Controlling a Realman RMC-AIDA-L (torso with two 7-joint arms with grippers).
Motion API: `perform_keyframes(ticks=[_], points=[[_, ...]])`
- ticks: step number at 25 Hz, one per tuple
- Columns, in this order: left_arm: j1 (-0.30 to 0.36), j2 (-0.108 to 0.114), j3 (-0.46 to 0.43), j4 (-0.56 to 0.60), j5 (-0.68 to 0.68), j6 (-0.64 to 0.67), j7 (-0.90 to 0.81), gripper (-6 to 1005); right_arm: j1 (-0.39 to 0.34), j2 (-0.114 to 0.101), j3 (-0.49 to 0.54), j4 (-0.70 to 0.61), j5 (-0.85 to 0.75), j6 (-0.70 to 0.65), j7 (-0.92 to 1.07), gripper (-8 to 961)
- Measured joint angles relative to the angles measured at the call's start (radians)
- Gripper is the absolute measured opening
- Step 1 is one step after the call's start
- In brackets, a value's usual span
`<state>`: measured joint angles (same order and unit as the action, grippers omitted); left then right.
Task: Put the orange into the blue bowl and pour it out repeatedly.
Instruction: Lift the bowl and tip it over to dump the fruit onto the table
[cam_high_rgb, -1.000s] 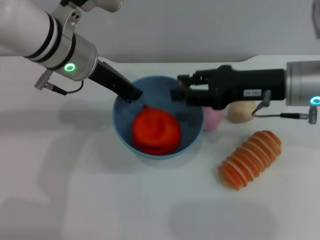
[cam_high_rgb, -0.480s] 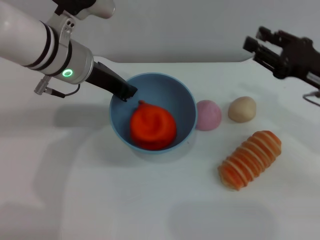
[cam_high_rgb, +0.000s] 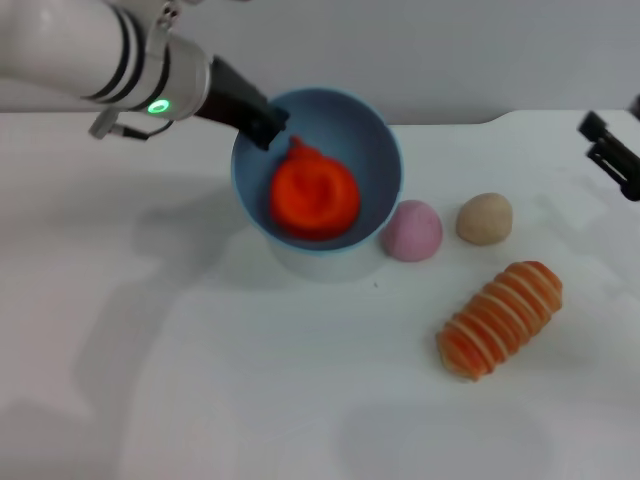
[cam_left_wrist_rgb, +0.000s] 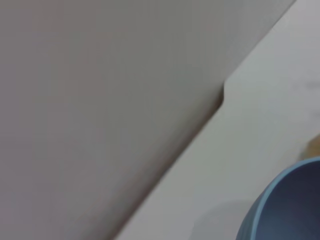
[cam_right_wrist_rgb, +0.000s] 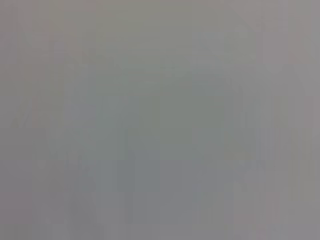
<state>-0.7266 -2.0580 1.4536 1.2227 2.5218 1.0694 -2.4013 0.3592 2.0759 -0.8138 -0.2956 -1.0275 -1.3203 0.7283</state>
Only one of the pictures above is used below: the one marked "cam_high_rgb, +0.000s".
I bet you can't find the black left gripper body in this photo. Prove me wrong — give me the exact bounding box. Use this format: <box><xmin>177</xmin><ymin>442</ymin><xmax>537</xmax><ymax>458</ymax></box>
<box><xmin>194</xmin><ymin>55</ymin><xmax>274</xmax><ymax>132</ymax></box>

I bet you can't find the orange mandarin fruit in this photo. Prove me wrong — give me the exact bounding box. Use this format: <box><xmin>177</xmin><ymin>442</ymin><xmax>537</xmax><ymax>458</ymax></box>
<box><xmin>269</xmin><ymin>134</ymin><xmax>362</xmax><ymax>244</ymax></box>

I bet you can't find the blue bowl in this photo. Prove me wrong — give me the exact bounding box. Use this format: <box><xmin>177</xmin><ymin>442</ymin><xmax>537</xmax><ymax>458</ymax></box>
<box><xmin>229</xmin><ymin>87</ymin><xmax>405</xmax><ymax>257</ymax></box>

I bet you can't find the beige round bun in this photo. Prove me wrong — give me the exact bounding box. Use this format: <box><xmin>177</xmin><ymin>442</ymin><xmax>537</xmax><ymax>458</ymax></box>
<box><xmin>455</xmin><ymin>192</ymin><xmax>515</xmax><ymax>246</ymax></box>

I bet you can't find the pink round bun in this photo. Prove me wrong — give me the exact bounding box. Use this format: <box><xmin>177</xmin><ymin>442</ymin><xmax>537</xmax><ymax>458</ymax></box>
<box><xmin>383</xmin><ymin>199</ymin><xmax>445</xmax><ymax>264</ymax></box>

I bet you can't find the orange striped bread loaf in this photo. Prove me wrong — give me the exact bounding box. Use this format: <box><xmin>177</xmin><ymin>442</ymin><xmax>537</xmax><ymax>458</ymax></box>
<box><xmin>435</xmin><ymin>259</ymin><xmax>565</xmax><ymax>382</ymax></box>

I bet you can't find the left arm grey cable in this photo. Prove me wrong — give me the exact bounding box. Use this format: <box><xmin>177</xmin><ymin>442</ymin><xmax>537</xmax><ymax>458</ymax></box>
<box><xmin>88</xmin><ymin>107</ymin><xmax>174</xmax><ymax>141</ymax></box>

